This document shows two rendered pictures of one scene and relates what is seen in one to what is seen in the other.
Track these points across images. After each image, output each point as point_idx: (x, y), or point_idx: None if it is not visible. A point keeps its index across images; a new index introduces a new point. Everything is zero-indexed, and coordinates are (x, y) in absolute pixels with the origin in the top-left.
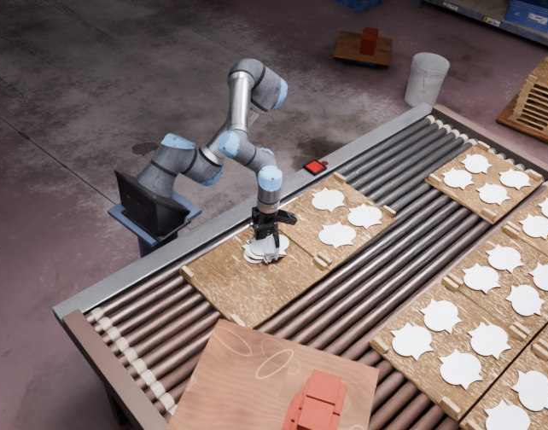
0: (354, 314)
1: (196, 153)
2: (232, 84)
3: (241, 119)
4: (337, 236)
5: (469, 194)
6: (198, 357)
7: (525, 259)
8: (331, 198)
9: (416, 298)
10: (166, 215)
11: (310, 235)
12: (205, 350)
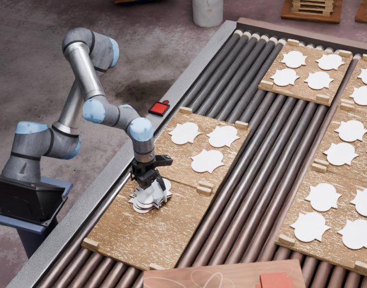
0: (252, 223)
1: (52, 132)
2: (71, 56)
3: (95, 86)
4: (208, 162)
5: (299, 87)
6: None
7: None
8: (187, 131)
9: (296, 190)
10: (47, 199)
11: (184, 170)
12: None
